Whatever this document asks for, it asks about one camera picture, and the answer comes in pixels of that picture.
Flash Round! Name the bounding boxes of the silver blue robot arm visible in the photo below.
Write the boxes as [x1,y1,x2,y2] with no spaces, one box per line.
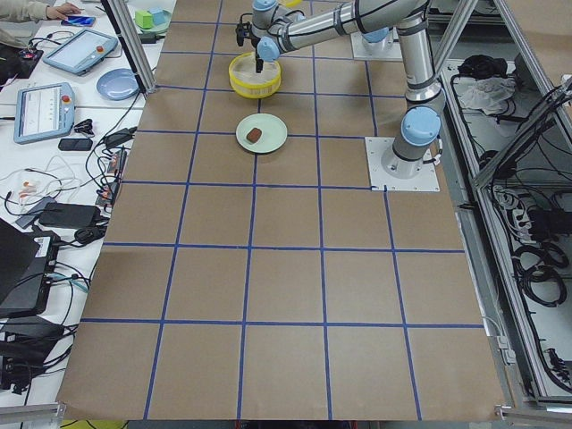
[236,1,444,160]

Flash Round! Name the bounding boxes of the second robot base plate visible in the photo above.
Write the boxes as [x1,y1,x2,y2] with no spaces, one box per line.
[351,28,402,62]

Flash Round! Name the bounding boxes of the green bowl with blocks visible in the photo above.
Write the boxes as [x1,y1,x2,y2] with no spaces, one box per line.
[134,7,172,34]

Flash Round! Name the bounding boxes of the white crumpled cloth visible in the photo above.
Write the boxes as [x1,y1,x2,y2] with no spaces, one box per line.
[459,77,517,115]

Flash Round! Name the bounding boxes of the teach pendant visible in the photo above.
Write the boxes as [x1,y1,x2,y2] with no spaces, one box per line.
[13,83,75,145]
[43,29,118,75]

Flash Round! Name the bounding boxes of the lower teach pendant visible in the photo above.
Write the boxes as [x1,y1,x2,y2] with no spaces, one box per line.
[13,83,75,145]

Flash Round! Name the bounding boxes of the upper teach pendant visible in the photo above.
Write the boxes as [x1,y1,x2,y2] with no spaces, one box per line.
[43,29,118,75]

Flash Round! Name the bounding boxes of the person's hand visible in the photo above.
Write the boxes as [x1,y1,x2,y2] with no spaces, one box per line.
[46,2,82,21]

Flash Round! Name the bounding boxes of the black power adapter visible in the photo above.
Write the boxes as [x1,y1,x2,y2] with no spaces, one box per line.
[103,127,137,149]

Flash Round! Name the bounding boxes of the black laptop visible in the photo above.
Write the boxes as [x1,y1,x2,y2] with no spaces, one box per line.
[1,220,60,318]

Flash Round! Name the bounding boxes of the yellow bamboo steamer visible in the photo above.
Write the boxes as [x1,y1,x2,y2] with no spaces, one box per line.
[228,53,282,99]

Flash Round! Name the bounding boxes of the black phone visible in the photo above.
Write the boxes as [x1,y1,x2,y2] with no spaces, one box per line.
[58,138,93,152]

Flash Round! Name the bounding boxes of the blue foam block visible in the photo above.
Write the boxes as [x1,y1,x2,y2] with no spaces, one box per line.
[147,7,166,26]

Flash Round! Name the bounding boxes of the brown bun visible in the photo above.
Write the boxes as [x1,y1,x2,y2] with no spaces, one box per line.
[246,127,263,144]

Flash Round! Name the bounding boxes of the light green plate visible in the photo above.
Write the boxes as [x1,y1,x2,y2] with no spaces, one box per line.
[235,114,288,154]

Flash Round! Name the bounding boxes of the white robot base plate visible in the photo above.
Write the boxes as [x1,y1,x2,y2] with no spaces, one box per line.
[365,137,440,192]

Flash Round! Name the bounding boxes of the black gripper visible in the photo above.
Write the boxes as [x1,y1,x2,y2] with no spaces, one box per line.
[252,38,264,73]

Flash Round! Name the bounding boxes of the smartphone on desk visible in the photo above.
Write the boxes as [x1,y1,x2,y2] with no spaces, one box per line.
[61,15,96,27]

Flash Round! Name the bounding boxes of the green foam block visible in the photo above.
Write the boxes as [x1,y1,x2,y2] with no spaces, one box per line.
[134,10,154,29]

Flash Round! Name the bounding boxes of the blue plate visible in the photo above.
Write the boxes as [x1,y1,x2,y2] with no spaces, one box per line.
[96,68,139,101]

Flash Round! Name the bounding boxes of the black power brick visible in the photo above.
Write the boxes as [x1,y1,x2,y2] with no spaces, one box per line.
[38,203,100,229]

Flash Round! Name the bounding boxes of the aluminium frame post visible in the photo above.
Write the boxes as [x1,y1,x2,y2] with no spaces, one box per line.
[101,0,156,97]

